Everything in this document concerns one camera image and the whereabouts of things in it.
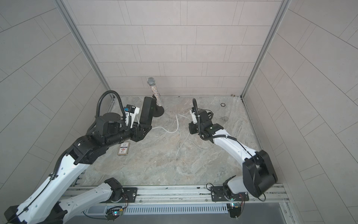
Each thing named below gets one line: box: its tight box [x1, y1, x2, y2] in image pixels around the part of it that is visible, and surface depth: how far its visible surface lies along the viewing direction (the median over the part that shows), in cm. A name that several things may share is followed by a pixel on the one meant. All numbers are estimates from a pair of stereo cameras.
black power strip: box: [139, 96, 157, 126], surface depth 61 cm
